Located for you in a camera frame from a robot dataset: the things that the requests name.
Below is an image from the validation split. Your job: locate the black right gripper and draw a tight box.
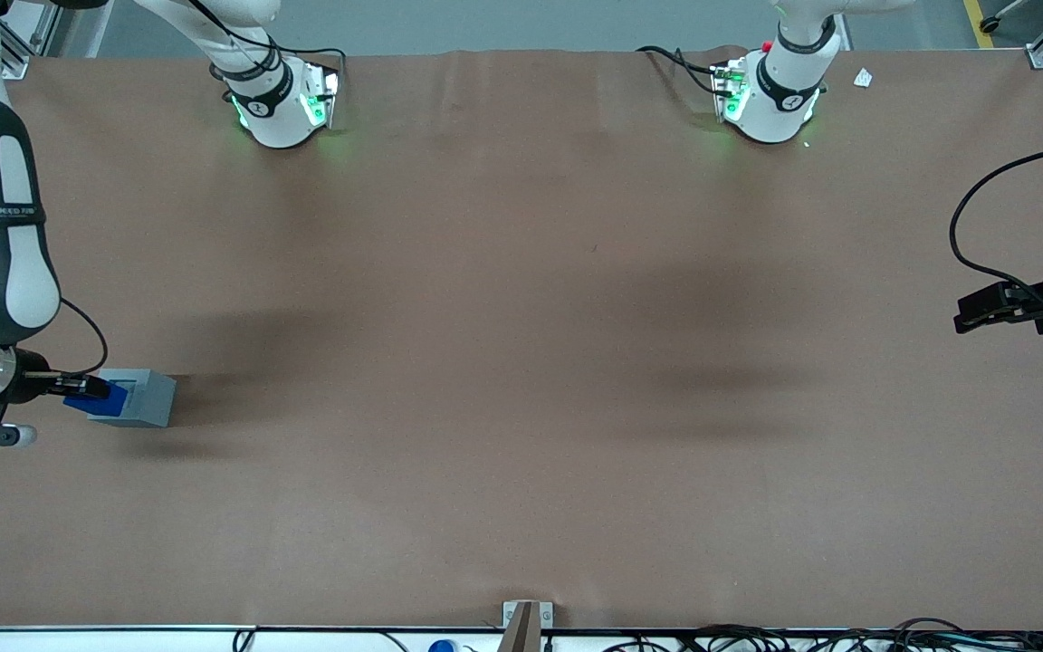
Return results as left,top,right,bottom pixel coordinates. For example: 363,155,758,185
13,349,112,406

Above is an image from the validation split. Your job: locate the small blue square part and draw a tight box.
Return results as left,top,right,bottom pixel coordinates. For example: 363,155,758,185
63,383,129,418

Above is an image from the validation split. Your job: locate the gray square base block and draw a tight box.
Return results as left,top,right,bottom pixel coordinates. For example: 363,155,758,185
87,369,177,428

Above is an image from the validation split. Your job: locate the black caster wheel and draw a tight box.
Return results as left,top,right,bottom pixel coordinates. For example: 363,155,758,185
980,0,1029,34

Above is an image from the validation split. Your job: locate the black cable at right wrist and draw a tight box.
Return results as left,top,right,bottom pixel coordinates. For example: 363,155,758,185
58,297,111,378

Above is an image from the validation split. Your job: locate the long black looping cable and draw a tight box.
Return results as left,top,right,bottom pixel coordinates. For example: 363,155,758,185
949,138,1043,313

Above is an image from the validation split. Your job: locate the black cable tangle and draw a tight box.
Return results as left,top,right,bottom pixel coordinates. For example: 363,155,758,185
601,618,1043,652

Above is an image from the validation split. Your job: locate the black cable at right arm base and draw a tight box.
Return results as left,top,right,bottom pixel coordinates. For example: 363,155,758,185
179,0,347,84

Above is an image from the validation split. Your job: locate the black cable at arm base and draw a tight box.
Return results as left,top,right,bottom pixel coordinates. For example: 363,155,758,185
636,45,723,96
179,0,347,84

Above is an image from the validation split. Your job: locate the black cable at left arm base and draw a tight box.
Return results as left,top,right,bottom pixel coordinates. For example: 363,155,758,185
636,45,723,96

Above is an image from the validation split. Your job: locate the metal bracket with brown post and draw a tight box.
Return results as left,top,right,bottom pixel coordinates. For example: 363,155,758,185
496,599,555,652

